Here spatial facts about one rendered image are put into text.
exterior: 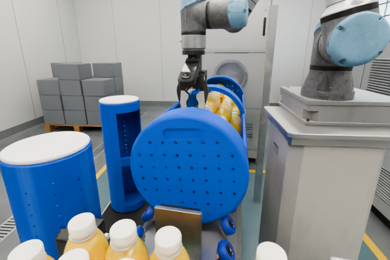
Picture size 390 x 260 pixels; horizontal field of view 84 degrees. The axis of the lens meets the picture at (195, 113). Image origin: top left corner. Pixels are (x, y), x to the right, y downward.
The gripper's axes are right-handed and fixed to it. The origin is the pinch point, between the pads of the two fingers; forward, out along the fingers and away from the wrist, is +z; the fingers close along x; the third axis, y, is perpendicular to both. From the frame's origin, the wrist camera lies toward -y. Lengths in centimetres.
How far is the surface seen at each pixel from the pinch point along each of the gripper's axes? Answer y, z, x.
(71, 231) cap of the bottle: -43.3, 6.6, 9.7
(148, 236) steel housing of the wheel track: -26.1, 23.9, 5.9
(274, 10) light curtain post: 117, -49, -38
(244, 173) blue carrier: -22.9, 5.8, -16.3
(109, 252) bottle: -43.2, 9.4, 3.8
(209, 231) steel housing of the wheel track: -21.6, 24.0, -8.6
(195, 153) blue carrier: -22.8, 2.1, -5.5
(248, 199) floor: 119, 118, -29
